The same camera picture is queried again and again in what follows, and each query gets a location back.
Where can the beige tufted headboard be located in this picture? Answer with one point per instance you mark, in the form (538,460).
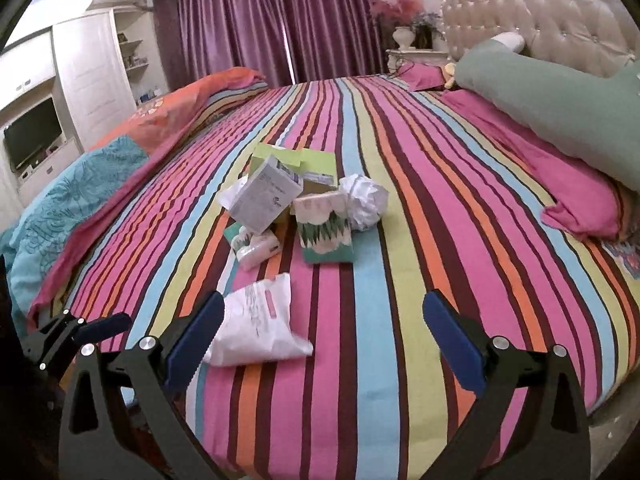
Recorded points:
(550,10)

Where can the orange and blue quilt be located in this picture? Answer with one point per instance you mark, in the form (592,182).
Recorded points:
(75,195)

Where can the pink flowers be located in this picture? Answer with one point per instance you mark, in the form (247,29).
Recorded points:
(395,7)

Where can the yellow plush toy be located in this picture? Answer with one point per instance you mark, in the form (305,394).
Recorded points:
(451,74)

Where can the long green pillow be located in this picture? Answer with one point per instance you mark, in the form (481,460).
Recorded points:
(550,95)

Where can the white paper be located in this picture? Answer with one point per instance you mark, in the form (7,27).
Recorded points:
(365,200)

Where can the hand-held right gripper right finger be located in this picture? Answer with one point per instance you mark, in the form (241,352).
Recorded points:
(452,345)

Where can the white vase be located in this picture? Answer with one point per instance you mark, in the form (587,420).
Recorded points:
(404,37)

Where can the black television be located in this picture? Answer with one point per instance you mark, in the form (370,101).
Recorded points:
(32,132)

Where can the white television cabinet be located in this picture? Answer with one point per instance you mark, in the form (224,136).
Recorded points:
(30,70)

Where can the purple curtain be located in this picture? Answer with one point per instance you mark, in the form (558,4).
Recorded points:
(215,20)
(340,15)

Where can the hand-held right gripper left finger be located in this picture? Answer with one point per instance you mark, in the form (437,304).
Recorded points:
(192,345)

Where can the green and pink tissue packet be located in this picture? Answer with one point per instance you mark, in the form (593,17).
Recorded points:
(325,230)

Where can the white cardboard box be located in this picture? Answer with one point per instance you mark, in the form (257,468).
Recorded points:
(265,195)

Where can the striped bed sheet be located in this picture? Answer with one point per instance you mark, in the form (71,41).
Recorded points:
(410,210)

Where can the large pink pillow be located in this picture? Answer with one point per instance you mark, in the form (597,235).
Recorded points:
(575,195)

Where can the white cushion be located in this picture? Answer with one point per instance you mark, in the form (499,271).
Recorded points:
(510,41)

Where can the white nightstand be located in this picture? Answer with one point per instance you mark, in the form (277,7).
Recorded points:
(415,57)

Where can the white plastic bag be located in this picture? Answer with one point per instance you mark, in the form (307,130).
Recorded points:
(255,320)

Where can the white wardrobe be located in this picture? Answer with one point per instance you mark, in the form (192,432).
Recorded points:
(92,80)

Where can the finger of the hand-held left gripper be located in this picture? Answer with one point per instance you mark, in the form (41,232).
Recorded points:
(50,337)
(107,327)

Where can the small white tissue packet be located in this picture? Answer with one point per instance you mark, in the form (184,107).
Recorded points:
(257,252)

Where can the green cardboard box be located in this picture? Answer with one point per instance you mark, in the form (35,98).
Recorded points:
(317,165)

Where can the small pink pillow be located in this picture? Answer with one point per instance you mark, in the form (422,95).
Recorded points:
(425,77)

